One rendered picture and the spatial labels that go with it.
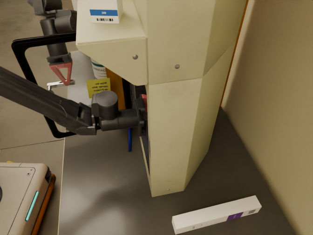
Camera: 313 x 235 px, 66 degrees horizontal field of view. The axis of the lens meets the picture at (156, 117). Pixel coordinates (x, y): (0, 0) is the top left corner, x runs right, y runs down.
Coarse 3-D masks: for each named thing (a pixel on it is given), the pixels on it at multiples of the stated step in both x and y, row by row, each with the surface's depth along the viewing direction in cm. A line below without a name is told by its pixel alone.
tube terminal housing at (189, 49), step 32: (160, 0) 36; (192, 0) 37; (224, 0) 41; (160, 32) 39; (192, 32) 41; (224, 32) 48; (160, 64) 44; (192, 64) 45; (224, 64) 59; (160, 96) 49; (192, 96) 51; (160, 128) 56; (192, 128) 59; (160, 160) 66; (192, 160) 74; (160, 192) 79
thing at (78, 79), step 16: (32, 48) 66; (48, 48) 67; (64, 48) 68; (32, 64) 69; (48, 64) 70; (64, 64) 72; (80, 64) 73; (96, 64) 75; (48, 80) 74; (64, 80) 75; (80, 80) 77; (96, 80) 79; (112, 80) 81; (64, 96) 79; (80, 96) 81; (64, 128) 89
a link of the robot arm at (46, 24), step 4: (52, 16) 73; (40, 20) 73; (44, 20) 73; (48, 20) 72; (52, 20) 72; (44, 24) 72; (48, 24) 72; (52, 24) 73; (44, 28) 73; (48, 28) 73; (52, 28) 73; (44, 32) 74; (48, 32) 73; (52, 32) 73; (56, 32) 74
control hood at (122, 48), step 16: (80, 0) 51; (128, 0) 51; (80, 16) 45; (128, 16) 45; (80, 32) 41; (96, 32) 41; (112, 32) 41; (128, 32) 41; (144, 32) 41; (80, 48) 39; (96, 48) 39; (112, 48) 40; (128, 48) 40; (144, 48) 41; (112, 64) 42; (128, 64) 42; (144, 64) 43; (128, 80) 45; (144, 80) 46
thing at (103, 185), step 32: (128, 128) 102; (224, 128) 102; (64, 160) 91; (96, 160) 91; (128, 160) 91; (224, 160) 91; (64, 192) 82; (96, 192) 82; (128, 192) 82; (192, 192) 82; (224, 192) 82; (256, 192) 82; (64, 224) 74; (96, 224) 74; (128, 224) 74; (160, 224) 74; (224, 224) 74; (256, 224) 74; (288, 224) 74
